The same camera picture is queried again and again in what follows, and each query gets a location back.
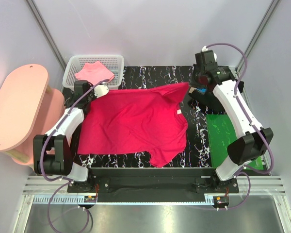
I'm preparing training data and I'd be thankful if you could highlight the crimson red t-shirt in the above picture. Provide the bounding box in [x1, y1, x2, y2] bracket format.
[78, 83, 189, 167]

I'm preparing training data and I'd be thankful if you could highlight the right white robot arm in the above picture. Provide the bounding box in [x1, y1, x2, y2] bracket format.
[189, 48, 274, 193]

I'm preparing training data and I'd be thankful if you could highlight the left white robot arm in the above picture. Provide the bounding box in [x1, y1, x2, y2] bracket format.
[33, 81, 106, 192]

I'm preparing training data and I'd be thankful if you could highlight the blue white graphic t-shirt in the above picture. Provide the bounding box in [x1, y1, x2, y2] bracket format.
[195, 88, 207, 95]

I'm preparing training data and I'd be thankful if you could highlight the tan folded t-shirt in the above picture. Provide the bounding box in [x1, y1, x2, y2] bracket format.
[189, 87, 195, 94]

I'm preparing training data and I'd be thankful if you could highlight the black folded t-shirt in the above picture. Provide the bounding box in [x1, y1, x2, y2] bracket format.
[189, 80, 241, 115]

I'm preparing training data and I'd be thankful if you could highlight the light pink folded t-shirt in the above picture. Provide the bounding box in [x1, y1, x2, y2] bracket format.
[75, 61, 115, 84]

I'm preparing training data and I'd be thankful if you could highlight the white plastic mesh basket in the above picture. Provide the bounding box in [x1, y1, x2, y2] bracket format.
[62, 54, 124, 91]

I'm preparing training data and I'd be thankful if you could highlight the pink three-tier wooden shelf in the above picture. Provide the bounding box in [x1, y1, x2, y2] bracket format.
[0, 64, 65, 167]

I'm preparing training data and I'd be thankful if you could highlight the green cutting mat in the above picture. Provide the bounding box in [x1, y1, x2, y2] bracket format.
[205, 114, 265, 172]

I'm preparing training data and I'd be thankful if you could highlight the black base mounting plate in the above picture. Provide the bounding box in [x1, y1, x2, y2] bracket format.
[67, 168, 239, 204]

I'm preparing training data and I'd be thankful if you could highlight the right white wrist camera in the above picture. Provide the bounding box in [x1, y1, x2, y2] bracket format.
[201, 46, 217, 61]

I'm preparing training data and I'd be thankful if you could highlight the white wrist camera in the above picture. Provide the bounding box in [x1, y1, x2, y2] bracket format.
[201, 46, 217, 61]
[94, 84, 109, 99]

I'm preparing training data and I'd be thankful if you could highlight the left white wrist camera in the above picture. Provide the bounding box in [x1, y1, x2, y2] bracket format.
[94, 84, 109, 99]

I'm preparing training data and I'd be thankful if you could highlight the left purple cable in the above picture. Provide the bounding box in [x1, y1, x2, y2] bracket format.
[38, 79, 111, 231]

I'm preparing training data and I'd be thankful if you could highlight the white slotted cable duct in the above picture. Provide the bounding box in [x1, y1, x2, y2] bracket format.
[33, 195, 97, 205]

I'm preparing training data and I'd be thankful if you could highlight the aluminium rail frame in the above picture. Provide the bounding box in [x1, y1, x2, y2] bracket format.
[13, 171, 291, 233]

